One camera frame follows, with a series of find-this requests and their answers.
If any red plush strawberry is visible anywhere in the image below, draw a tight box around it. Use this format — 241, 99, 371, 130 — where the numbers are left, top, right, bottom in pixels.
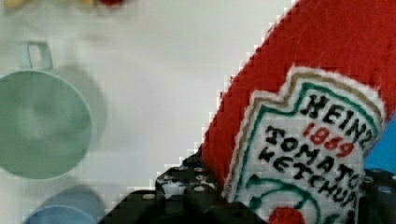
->
100, 0, 125, 7

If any plush peeled banana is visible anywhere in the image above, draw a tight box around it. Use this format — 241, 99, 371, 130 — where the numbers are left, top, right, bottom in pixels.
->
1, 0, 97, 8

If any blue cup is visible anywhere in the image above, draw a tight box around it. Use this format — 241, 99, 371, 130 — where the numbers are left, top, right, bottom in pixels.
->
22, 186, 106, 224

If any green mug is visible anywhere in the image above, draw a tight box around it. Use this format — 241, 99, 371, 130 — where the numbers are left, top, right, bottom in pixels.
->
0, 41, 106, 180

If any blue oven door mat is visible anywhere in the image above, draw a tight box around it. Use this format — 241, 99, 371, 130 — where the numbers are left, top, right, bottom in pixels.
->
365, 116, 396, 173

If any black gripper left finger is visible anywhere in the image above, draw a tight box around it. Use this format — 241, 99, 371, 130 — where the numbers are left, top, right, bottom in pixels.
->
98, 151, 267, 224

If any red plush ketchup bottle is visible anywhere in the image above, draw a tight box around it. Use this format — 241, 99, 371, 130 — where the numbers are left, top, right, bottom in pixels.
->
202, 0, 396, 224

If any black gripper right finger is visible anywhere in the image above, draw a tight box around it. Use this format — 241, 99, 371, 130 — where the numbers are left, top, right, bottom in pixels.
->
358, 168, 396, 224

